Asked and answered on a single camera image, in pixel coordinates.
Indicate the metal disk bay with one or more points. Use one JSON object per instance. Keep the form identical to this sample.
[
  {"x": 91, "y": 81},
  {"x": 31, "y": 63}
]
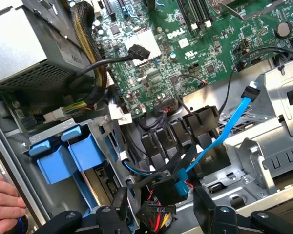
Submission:
[{"x": 51, "y": 132}]

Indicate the silver power supply unit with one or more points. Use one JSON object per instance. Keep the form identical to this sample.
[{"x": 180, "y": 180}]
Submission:
[{"x": 19, "y": 48}]

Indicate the green motherboard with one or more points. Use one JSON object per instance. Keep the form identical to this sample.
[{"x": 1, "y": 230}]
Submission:
[{"x": 210, "y": 53}]

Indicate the round coin battery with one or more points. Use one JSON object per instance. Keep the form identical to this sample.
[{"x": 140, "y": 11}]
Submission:
[{"x": 282, "y": 30}]

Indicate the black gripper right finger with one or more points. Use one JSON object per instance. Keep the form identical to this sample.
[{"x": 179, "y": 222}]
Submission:
[{"x": 210, "y": 214}]

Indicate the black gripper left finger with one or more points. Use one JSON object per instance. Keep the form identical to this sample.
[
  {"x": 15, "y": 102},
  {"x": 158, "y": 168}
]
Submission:
[{"x": 112, "y": 219}]

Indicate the black blue round knob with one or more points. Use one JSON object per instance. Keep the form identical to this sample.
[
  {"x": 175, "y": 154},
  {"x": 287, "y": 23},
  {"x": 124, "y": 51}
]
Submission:
[{"x": 22, "y": 225}]

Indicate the empty blue disk carrier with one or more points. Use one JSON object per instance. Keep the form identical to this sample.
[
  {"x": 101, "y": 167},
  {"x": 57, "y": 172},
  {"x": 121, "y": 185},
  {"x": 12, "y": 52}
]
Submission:
[{"x": 53, "y": 165}]

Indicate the person's bare hand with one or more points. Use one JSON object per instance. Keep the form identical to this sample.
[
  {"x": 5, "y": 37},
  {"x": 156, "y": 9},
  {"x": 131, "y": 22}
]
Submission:
[{"x": 2, "y": 202}]

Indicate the metal CPU socket cover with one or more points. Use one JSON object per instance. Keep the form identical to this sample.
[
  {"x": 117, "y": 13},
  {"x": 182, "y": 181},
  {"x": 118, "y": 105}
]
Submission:
[{"x": 254, "y": 12}]

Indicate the open PC case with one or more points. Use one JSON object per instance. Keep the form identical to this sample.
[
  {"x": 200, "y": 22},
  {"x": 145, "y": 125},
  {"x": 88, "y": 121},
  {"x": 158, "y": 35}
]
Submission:
[{"x": 205, "y": 97}]

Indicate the silver metal drive cage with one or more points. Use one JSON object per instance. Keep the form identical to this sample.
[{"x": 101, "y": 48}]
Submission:
[{"x": 283, "y": 146}]

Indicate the black RAM slot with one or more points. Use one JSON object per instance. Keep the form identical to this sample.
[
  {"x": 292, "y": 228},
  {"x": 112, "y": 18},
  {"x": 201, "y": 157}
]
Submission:
[
  {"x": 186, "y": 12},
  {"x": 201, "y": 12}
]

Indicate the silver chipset heat sink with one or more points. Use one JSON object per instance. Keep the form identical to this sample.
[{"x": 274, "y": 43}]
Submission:
[{"x": 146, "y": 36}]

